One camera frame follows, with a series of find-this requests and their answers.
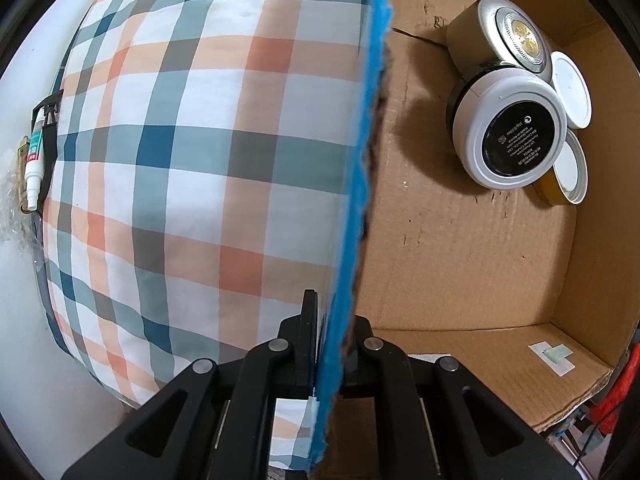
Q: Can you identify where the plaid blanket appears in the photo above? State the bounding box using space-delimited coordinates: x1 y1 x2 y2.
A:
37 0 381 471

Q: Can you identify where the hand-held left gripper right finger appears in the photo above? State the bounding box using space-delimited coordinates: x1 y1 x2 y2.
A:
340 314 583 480

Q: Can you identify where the clear bubble wrap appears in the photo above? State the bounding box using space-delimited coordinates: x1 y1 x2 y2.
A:
0 165 46 261

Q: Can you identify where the small amber bottle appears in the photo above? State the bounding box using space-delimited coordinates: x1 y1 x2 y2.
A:
14 135 32 213

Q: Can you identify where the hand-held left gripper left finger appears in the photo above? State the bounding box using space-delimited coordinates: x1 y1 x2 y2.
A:
60 289 321 480

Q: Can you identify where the silver puck light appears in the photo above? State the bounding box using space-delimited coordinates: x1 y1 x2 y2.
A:
446 0 553 86

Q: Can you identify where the white round lid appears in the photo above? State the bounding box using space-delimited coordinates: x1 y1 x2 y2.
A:
550 51 592 131

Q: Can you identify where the white squeeze bottle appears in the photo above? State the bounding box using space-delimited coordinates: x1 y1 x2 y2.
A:
24 107 47 212

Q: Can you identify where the white jar with black base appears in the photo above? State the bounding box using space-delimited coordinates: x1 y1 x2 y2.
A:
446 65 568 191

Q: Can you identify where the cardboard box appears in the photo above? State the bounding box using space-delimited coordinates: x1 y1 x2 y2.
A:
305 0 633 480

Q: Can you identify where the gold round tin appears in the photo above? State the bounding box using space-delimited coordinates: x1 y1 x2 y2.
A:
531 129 590 207

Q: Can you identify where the red cloth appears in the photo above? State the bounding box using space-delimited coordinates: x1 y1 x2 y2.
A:
595 340 640 436

